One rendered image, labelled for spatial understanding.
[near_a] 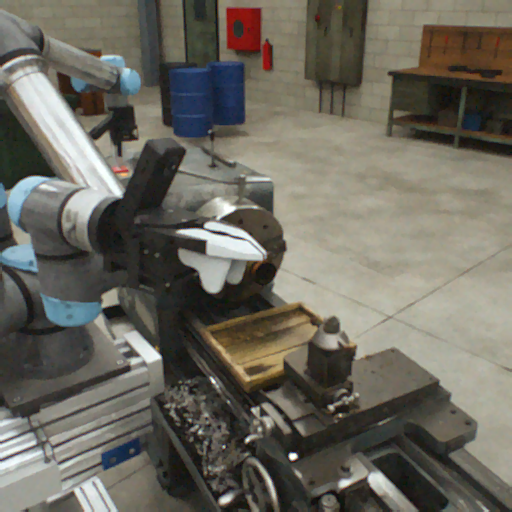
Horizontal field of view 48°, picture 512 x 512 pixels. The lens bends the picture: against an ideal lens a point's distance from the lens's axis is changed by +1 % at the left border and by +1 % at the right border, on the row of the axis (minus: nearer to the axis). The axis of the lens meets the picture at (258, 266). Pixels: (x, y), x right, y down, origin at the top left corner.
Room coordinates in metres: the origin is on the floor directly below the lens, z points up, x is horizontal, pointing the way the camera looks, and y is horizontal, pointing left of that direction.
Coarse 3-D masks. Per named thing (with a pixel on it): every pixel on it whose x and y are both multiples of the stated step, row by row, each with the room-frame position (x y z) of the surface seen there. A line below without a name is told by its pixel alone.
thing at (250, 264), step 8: (248, 264) 1.49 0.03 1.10; (256, 264) 1.47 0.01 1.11; (264, 264) 1.47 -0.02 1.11; (272, 264) 1.48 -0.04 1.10; (248, 272) 1.48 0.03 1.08; (256, 272) 1.46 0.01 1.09; (264, 272) 1.53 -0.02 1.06; (272, 272) 1.49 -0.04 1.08; (256, 280) 1.46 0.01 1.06; (264, 280) 1.49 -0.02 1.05; (272, 280) 1.48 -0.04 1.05
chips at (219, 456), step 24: (192, 384) 1.60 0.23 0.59; (168, 408) 1.51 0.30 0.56; (192, 408) 1.48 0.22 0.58; (216, 408) 1.46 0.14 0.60; (192, 432) 1.36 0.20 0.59; (216, 432) 1.38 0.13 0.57; (240, 432) 1.38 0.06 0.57; (192, 456) 1.29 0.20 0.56; (216, 456) 1.28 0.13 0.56; (240, 456) 1.26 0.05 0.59; (216, 480) 1.20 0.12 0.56; (240, 480) 1.21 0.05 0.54; (240, 504) 1.13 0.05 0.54
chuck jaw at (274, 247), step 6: (282, 234) 1.67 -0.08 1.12; (270, 240) 1.64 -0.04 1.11; (276, 240) 1.63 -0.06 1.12; (282, 240) 1.63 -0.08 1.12; (264, 246) 1.60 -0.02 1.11; (270, 246) 1.60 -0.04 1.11; (276, 246) 1.61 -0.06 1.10; (282, 246) 1.62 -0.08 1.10; (270, 252) 1.56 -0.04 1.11; (276, 252) 1.59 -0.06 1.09; (270, 258) 1.55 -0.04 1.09; (276, 258) 1.59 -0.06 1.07
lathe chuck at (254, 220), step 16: (208, 208) 1.64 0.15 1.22; (224, 208) 1.61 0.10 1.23; (240, 208) 1.60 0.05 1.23; (256, 208) 1.62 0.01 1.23; (240, 224) 1.60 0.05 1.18; (256, 224) 1.62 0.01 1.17; (272, 224) 1.65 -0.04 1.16; (256, 240) 1.62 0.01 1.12; (224, 288) 1.57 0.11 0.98; (256, 288) 1.62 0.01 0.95
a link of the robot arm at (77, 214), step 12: (84, 192) 0.64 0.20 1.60; (96, 192) 0.64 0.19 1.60; (72, 204) 0.62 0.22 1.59; (84, 204) 0.62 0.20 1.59; (96, 204) 0.61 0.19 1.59; (72, 216) 0.62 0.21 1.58; (84, 216) 0.60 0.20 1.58; (72, 228) 0.61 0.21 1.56; (84, 228) 0.60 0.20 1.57; (72, 240) 0.61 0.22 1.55; (84, 240) 0.60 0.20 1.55; (96, 252) 0.61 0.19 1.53
